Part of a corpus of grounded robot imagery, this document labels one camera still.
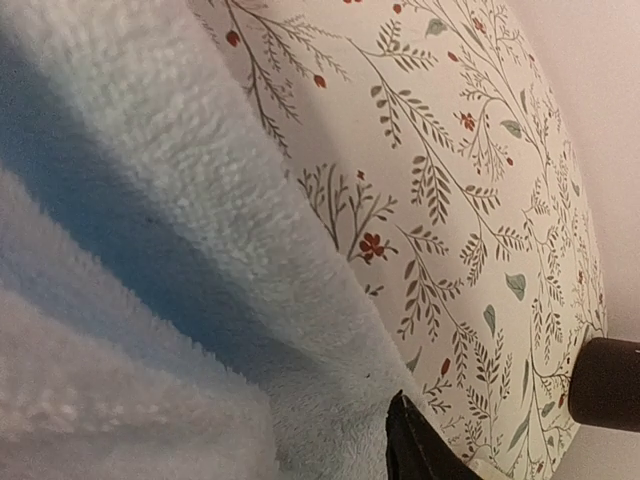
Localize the light blue towel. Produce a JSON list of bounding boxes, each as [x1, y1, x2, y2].
[[1, 1, 429, 479]]

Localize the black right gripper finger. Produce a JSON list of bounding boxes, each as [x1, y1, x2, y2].
[[385, 390, 495, 480]]

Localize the dark brown cylinder cup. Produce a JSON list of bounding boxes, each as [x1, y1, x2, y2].
[[568, 337, 639, 432]]

